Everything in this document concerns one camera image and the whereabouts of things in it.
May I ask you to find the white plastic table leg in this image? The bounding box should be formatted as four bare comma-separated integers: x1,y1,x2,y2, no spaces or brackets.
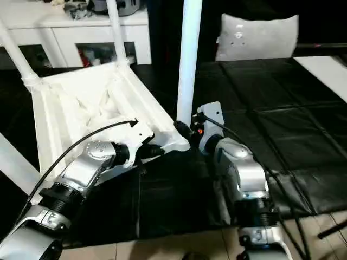
106,0,130,68
176,0,203,128
0,16,41,87
0,132,43,196

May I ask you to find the white plastic table top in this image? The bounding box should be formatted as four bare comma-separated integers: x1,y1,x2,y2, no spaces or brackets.
23,61,192,206

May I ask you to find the black cabinet gold label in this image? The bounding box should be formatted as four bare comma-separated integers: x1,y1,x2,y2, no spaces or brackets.
147,0,224,64

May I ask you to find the dark helmet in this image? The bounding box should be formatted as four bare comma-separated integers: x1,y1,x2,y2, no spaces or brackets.
92,0,149,17

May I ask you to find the white cabinet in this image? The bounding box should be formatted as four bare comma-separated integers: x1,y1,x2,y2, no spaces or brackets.
0,8,152,70

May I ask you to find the white flat board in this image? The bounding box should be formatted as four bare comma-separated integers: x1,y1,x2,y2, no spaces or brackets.
294,55,347,103

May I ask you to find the black floor bar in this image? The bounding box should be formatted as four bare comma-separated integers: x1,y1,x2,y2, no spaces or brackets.
318,224,347,239

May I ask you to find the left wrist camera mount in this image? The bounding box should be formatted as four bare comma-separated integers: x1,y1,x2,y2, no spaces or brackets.
116,120,157,168

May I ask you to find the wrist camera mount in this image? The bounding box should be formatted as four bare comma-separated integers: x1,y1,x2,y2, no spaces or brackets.
116,120,157,168
196,101,226,157

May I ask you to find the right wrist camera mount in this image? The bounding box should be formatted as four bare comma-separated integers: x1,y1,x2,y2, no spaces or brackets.
196,101,226,157

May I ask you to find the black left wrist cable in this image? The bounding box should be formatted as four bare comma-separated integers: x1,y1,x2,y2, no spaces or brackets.
16,118,139,225

